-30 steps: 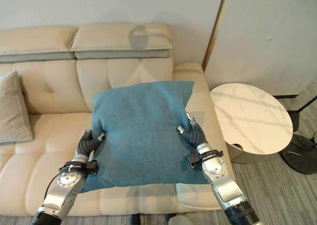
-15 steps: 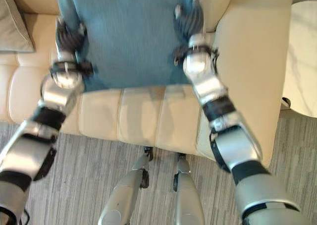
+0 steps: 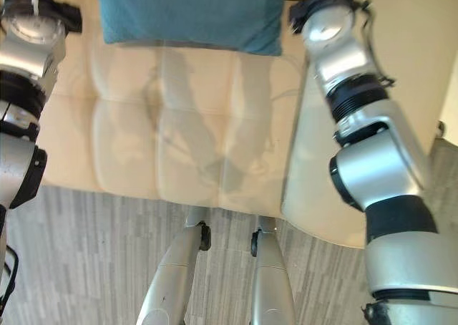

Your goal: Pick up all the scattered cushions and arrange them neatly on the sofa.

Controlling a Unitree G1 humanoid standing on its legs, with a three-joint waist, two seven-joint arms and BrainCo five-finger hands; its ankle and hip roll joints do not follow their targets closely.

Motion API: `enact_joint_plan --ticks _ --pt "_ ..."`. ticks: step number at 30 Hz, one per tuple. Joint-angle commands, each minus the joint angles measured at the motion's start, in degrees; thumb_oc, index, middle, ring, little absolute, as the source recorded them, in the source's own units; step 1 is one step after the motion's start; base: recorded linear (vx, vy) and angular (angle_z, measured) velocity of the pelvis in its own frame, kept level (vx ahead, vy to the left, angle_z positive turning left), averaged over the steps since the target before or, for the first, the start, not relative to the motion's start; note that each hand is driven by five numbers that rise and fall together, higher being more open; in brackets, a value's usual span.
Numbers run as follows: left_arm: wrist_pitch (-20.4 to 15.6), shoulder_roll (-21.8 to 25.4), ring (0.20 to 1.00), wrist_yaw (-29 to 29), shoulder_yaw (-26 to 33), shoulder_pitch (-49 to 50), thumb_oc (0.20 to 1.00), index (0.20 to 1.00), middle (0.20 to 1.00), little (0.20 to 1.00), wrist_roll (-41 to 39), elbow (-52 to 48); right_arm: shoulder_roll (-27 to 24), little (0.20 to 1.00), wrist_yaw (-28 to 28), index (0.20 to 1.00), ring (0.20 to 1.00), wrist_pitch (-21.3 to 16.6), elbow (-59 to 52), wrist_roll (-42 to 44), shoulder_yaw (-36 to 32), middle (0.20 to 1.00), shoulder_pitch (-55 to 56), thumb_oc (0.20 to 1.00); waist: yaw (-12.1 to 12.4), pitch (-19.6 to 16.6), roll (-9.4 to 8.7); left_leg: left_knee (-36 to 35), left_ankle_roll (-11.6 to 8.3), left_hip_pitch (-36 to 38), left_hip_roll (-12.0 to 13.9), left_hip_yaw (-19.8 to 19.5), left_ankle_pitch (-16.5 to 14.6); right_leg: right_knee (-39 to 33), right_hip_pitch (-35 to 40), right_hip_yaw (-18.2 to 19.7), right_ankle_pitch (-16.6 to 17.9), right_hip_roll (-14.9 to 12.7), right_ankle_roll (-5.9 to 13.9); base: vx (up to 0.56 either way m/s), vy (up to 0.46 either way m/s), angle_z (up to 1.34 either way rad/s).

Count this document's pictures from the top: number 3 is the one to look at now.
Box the teal blue cushion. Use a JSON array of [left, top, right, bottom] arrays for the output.
[[95, 0, 289, 57]]

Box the beige leather sofa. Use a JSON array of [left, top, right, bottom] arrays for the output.
[[36, 0, 450, 250]]

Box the silver right robot leg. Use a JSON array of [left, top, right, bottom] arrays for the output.
[[249, 215, 296, 325]]

